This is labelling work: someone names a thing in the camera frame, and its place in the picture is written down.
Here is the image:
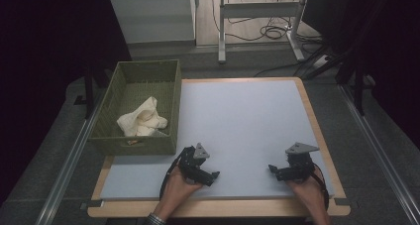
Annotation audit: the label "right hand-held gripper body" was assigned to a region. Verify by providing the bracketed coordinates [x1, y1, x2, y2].
[284, 142, 321, 181]

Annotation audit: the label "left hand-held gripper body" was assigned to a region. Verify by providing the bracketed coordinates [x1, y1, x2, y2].
[177, 143, 211, 185]

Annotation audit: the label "cream cloth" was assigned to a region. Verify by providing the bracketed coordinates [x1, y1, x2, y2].
[116, 96, 169, 138]

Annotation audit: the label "green woven basket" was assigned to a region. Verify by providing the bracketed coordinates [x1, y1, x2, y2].
[88, 59, 183, 157]

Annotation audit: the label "person's right hand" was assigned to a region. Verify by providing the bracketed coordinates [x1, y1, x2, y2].
[286, 174, 329, 210]

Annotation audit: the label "person's left hand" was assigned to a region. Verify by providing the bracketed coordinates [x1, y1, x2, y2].
[154, 167, 205, 219]

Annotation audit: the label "wooden table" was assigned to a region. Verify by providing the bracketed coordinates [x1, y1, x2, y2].
[86, 76, 352, 219]

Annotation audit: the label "grey-blue table mat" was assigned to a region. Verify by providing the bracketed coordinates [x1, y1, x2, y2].
[99, 79, 335, 200]

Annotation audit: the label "black tripod legs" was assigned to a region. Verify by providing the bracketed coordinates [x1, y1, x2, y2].
[303, 46, 351, 81]

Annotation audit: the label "white power strip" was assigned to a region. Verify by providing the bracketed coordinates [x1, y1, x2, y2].
[311, 54, 330, 69]

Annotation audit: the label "black stand leg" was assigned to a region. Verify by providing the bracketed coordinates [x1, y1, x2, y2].
[83, 65, 96, 120]

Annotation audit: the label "dark curtain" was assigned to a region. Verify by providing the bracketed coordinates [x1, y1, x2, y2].
[301, 0, 420, 150]
[0, 0, 133, 206]

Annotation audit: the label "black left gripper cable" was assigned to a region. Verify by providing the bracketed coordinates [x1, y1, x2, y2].
[158, 150, 187, 201]

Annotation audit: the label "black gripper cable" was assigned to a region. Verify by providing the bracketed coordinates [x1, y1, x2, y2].
[158, 150, 187, 201]
[312, 163, 331, 210]

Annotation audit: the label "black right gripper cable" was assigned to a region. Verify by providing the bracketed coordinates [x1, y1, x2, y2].
[312, 163, 331, 210]

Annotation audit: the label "silver bracelet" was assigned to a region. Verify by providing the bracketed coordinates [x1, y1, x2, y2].
[145, 212, 167, 225]

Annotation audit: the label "metal floor rail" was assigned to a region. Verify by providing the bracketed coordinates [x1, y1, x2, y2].
[338, 83, 420, 225]
[34, 94, 107, 225]

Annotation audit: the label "tangle of floor cables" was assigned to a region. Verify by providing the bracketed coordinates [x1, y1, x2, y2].
[211, 0, 325, 45]

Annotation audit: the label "white desk frame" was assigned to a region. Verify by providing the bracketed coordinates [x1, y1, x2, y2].
[217, 0, 307, 65]

